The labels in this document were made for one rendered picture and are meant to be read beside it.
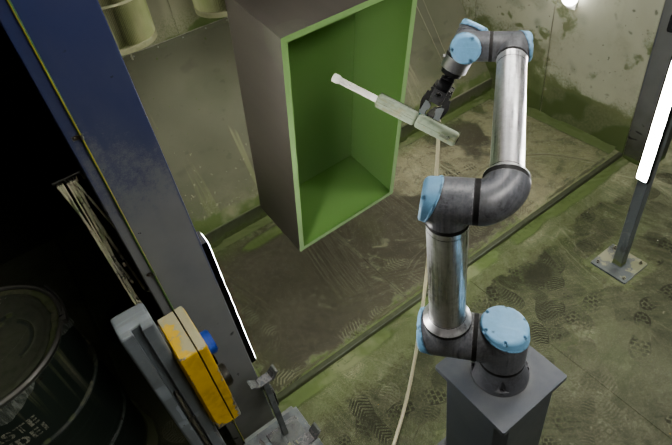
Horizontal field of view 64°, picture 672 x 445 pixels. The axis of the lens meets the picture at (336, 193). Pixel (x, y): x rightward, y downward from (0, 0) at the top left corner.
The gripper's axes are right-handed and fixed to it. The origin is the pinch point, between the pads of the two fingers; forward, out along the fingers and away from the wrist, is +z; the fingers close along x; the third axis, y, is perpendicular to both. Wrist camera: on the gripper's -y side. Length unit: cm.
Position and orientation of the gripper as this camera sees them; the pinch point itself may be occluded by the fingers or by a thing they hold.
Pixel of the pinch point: (425, 123)
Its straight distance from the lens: 193.0
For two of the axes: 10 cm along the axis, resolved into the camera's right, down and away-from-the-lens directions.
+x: -8.7, -4.7, 1.3
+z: -3.5, 7.9, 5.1
